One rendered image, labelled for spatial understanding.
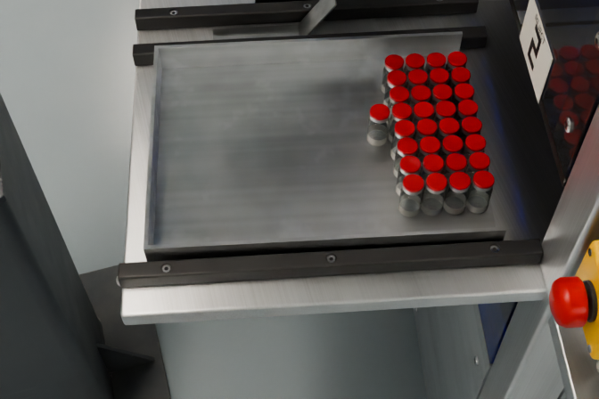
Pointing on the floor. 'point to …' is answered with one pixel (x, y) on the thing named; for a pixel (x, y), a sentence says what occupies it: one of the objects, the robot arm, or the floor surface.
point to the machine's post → (521, 326)
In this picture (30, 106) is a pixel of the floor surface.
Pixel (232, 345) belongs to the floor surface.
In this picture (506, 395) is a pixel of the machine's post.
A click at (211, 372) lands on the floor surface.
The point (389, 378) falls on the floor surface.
